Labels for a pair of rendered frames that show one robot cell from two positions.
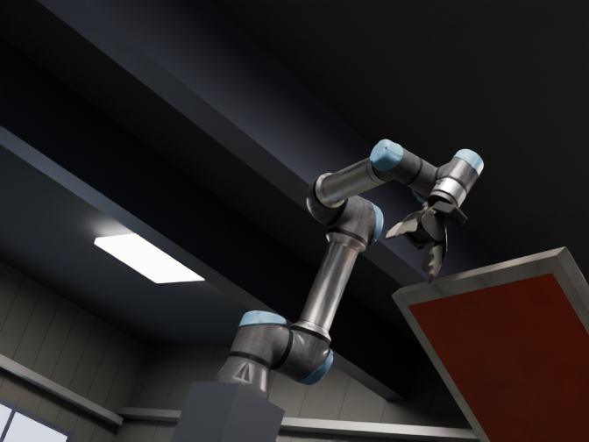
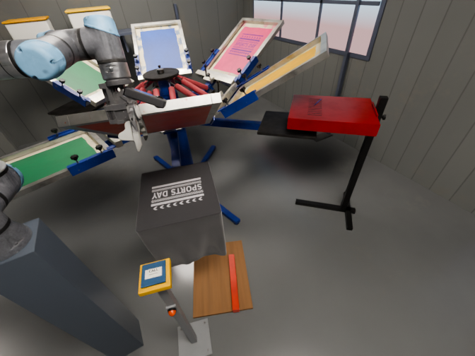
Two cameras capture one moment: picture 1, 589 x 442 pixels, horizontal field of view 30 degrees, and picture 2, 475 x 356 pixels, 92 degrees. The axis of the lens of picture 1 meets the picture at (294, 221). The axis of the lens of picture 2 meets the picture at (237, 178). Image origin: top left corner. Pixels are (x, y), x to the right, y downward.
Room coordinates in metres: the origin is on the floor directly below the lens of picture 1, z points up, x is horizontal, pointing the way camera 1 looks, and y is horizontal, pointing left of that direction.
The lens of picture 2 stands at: (1.83, 0.28, 1.88)
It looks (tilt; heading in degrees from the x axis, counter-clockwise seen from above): 41 degrees down; 284
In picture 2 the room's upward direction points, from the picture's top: 4 degrees counter-clockwise
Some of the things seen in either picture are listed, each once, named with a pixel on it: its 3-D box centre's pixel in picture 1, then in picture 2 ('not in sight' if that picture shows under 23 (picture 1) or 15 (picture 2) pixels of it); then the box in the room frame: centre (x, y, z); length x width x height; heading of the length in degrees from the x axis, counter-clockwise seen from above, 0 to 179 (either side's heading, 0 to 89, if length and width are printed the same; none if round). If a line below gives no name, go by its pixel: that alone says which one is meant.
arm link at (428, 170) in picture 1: (430, 181); (64, 47); (2.42, -0.29, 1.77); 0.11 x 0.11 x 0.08; 23
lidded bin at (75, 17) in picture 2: not in sight; (92, 21); (4.50, -2.98, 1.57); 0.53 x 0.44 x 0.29; 40
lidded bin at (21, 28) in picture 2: not in sight; (32, 30); (5.03, -2.52, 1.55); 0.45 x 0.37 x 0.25; 40
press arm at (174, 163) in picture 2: not in sight; (175, 153); (2.64, -1.05, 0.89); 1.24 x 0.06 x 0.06; 116
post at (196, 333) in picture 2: not in sight; (179, 315); (2.32, -0.09, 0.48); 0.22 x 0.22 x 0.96; 26
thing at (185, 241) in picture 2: not in sight; (187, 243); (2.33, -0.39, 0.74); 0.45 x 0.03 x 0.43; 26
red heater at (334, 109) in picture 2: not in sight; (330, 113); (1.49, -1.50, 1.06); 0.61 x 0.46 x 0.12; 176
